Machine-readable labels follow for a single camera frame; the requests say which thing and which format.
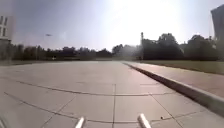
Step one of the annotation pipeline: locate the reddish brick raised walkway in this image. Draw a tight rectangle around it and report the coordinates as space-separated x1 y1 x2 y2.
125 61 224 99

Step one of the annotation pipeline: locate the large grey office building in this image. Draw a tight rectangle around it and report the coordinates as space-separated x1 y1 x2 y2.
210 3 224 42

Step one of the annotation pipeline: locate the grey concrete slab pavement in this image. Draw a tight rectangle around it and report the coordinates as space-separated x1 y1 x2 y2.
0 60 224 128

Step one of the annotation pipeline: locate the pale multi-storey building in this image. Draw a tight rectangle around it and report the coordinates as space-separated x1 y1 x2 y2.
0 14 13 42

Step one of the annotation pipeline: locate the robot's own part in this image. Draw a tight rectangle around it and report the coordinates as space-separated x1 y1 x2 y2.
74 116 86 128
137 113 152 128

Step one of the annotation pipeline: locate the row of trees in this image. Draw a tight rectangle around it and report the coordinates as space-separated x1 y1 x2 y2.
0 32 224 62

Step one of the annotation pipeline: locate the dry grass lawn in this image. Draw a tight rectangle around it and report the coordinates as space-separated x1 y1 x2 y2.
139 59 224 76

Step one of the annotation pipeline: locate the grey stone kerb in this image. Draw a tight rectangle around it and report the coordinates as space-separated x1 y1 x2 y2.
122 61 224 118

